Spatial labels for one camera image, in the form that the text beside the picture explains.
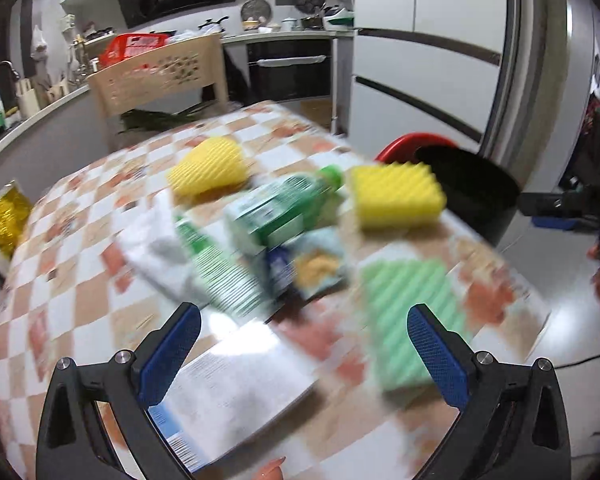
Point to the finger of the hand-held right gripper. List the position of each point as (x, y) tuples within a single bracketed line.
[(555, 223), (550, 204)]

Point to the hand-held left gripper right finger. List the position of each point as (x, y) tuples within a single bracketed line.
[(440, 360)]

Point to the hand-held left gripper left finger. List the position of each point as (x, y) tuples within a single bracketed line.
[(170, 355)]

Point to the white packet with blue label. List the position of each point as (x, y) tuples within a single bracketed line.
[(230, 400)]

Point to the black round bin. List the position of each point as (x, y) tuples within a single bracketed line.
[(475, 195)]

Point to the green-capped detergent bottle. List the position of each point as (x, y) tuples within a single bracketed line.
[(280, 210)]

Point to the yellow foam net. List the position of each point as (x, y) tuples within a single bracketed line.
[(207, 165)]

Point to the green ridged sponge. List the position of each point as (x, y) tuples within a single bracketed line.
[(410, 320)]

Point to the green striped packet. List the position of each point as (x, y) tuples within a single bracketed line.
[(220, 270)]

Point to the white plastic bag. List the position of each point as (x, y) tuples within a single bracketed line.
[(150, 250)]

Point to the yellow ridged sponge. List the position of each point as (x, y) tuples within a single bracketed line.
[(395, 197)]

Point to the blue and yellow packet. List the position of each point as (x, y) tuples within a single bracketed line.
[(315, 265)]

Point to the red plastic stool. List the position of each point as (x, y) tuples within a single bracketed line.
[(400, 146)]

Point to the white refrigerator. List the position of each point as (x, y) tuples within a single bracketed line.
[(430, 60)]

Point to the gold foil packet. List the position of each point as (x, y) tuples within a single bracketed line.
[(7, 220)]

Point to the green onions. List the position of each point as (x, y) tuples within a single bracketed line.
[(155, 119)]

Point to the cardboard box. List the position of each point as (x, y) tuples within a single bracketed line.
[(317, 110)]

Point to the green and white appliance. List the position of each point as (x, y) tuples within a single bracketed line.
[(337, 17)]

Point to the black built-in oven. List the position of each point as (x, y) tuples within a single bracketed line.
[(290, 80)]

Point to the red plastic basket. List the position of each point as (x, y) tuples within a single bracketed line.
[(130, 45)]

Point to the black kitchen faucet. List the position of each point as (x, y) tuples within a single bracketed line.
[(7, 67)]

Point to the hanging clear plastic bag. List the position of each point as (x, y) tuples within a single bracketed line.
[(39, 50)]

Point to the grey round steamer rack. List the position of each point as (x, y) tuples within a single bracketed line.
[(256, 9)]

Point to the grey sliding door frame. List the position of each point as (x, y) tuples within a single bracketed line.
[(545, 60)]

